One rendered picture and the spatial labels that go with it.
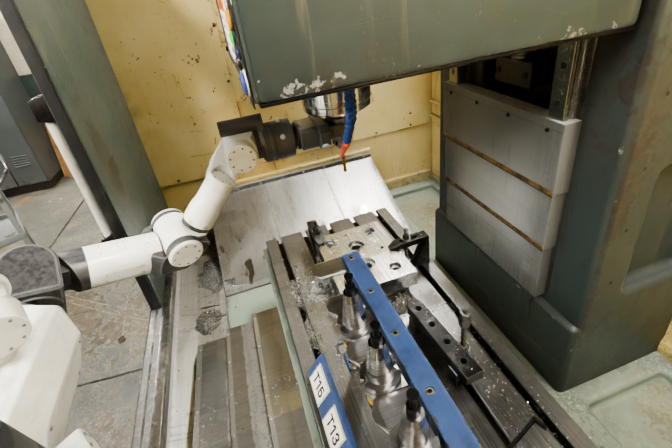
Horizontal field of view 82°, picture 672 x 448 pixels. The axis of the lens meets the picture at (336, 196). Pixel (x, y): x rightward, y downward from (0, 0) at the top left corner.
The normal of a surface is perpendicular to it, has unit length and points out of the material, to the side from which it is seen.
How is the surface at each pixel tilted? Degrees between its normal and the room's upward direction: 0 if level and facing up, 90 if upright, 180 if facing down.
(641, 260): 90
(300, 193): 24
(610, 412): 0
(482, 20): 90
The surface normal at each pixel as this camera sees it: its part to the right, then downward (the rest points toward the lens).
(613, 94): -0.94, 0.25
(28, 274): 0.37, -0.69
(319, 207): 0.01, -0.60
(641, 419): -0.12, -0.86
